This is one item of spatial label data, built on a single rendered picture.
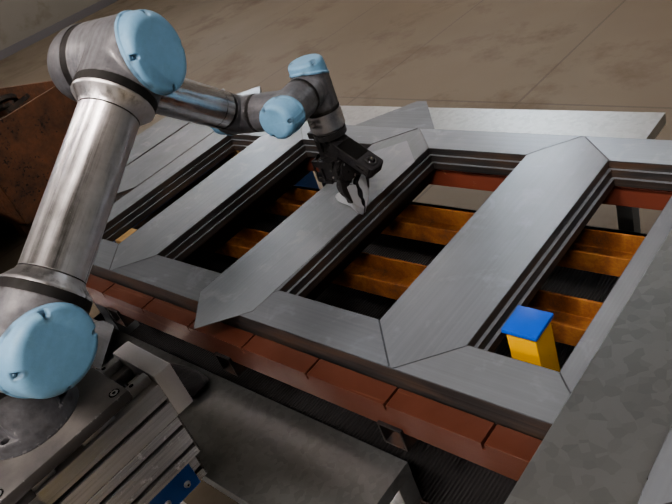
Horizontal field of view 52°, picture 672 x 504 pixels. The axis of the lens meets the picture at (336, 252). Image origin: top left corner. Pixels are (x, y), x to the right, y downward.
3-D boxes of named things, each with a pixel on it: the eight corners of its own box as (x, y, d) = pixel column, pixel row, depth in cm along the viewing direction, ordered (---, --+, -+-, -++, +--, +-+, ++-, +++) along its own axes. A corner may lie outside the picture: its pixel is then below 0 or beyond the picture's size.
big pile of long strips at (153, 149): (217, 99, 278) (211, 85, 275) (284, 100, 252) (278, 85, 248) (56, 208, 236) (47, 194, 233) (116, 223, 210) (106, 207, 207)
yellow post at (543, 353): (539, 395, 119) (521, 314, 109) (567, 404, 116) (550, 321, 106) (526, 416, 117) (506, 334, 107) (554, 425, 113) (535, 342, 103)
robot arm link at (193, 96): (11, 101, 102) (229, 148, 143) (58, 93, 96) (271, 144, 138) (13, 23, 102) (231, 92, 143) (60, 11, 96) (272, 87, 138)
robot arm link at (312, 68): (276, 71, 133) (297, 53, 139) (295, 122, 139) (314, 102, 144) (309, 67, 129) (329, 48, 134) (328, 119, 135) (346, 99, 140)
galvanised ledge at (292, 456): (64, 310, 205) (59, 303, 204) (412, 472, 119) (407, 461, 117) (7, 355, 195) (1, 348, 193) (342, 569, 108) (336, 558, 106)
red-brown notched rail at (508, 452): (61, 275, 199) (50, 259, 195) (624, 497, 91) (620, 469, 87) (50, 283, 196) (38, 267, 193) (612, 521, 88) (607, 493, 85)
